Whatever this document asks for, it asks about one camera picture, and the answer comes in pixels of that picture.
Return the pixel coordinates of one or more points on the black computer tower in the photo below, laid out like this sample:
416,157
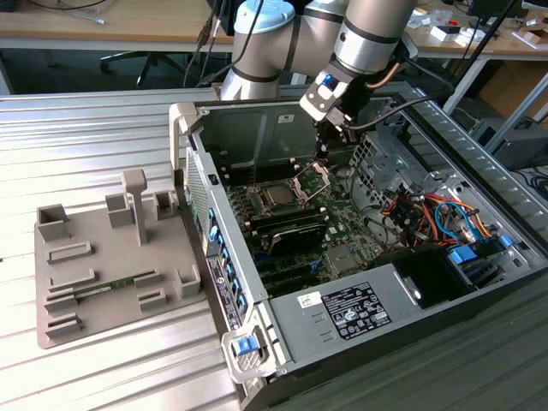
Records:
522,145

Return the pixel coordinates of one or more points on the brown cardboard box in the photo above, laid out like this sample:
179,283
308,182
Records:
514,85

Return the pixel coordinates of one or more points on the green motherboard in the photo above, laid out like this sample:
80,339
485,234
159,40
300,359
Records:
342,214

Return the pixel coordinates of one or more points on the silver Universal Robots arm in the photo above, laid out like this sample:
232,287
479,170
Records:
368,34

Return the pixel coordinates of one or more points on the brown cardboard tray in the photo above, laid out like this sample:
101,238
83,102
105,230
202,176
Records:
533,37

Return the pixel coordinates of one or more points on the wooden desk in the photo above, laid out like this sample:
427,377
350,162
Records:
128,21

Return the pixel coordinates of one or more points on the open grey PC case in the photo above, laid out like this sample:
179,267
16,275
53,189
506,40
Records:
231,128

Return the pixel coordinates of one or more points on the small white box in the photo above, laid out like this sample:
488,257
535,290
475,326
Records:
445,33

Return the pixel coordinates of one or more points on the grey chipset heatsink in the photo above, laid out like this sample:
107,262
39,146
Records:
340,260

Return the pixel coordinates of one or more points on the grey power supply unit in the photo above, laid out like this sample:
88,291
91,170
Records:
295,329

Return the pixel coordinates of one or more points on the black office chair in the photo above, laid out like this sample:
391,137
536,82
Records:
150,57

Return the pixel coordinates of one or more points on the grey parts rack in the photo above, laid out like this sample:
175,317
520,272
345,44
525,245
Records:
111,257

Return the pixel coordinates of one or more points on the silver drive cage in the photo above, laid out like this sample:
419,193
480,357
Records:
385,171

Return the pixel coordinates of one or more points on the black expansion slot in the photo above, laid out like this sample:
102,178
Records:
291,278

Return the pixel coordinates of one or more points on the blue case latch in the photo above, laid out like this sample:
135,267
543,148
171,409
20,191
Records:
244,347

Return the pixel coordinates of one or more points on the blue plastic clip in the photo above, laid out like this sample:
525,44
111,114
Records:
505,242

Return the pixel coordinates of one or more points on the blue disk carrier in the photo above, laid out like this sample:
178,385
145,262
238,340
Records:
464,257

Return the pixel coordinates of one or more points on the black RAM slot bank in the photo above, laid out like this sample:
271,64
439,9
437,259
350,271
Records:
287,218
235,173

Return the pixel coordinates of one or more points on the green RAM stick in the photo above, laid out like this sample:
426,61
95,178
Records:
107,286

